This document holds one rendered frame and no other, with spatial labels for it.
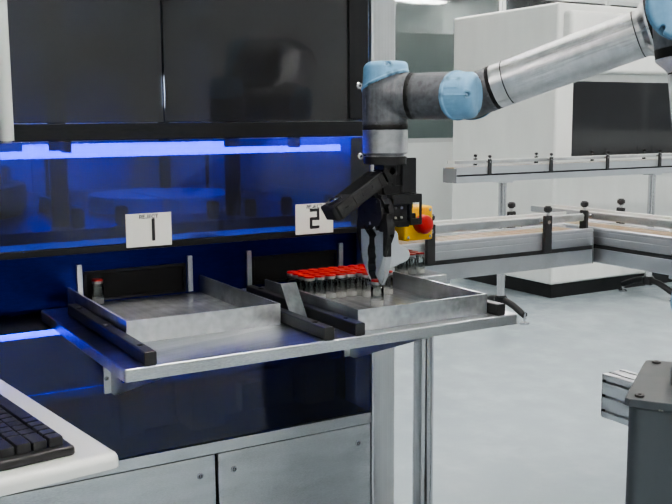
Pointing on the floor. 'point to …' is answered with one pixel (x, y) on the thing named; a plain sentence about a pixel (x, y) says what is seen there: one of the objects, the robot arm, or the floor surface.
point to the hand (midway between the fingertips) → (374, 276)
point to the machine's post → (384, 461)
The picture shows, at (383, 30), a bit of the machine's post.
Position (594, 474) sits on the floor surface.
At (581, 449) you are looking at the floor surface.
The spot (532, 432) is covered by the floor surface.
